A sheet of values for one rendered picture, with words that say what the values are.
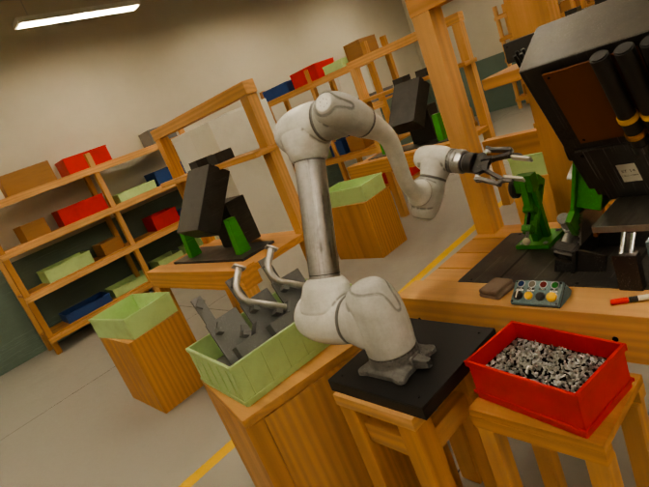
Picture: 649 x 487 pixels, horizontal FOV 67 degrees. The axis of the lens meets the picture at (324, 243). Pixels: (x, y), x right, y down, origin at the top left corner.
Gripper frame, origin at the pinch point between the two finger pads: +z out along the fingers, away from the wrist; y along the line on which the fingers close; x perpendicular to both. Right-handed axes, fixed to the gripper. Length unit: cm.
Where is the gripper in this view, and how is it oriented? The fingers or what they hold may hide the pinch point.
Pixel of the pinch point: (520, 168)
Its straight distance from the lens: 180.1
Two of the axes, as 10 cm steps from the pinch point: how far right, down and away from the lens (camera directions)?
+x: 6.1, 3.0, 7.3
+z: 7.0, 2.2, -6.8
